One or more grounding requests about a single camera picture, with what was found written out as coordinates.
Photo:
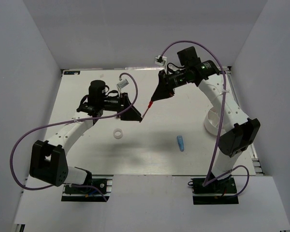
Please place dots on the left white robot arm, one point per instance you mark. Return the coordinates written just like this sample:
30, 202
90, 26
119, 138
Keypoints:
48, 158

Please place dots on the blue correction tape dispenser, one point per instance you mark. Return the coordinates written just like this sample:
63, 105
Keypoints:
180, 142

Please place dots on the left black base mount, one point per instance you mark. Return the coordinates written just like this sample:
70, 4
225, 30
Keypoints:
97, 190

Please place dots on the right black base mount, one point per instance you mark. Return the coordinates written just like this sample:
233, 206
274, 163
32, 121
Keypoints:
220, 193

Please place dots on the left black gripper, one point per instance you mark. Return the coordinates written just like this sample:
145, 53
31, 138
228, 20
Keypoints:
131, 114

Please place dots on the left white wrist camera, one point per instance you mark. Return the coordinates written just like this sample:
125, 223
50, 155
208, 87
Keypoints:
122, 83

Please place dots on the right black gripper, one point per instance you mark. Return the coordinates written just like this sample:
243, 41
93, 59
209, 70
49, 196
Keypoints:
163, 91

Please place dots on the white round divided organizer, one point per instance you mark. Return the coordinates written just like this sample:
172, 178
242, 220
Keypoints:
211, 122

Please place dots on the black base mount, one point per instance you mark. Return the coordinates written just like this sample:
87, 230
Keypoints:
220, 193
97, 190

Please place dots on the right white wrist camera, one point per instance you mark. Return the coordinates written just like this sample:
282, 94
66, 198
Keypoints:
161, 61

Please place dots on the red ballpoint pen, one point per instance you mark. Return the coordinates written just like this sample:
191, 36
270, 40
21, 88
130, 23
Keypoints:
148, 107

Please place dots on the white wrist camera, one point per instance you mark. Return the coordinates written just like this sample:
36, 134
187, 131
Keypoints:
161, 61
122, 83

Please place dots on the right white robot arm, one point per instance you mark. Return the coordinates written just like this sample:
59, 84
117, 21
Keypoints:
240, 130

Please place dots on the white tape roll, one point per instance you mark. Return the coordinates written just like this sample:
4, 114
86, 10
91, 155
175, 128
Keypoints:
118, 133

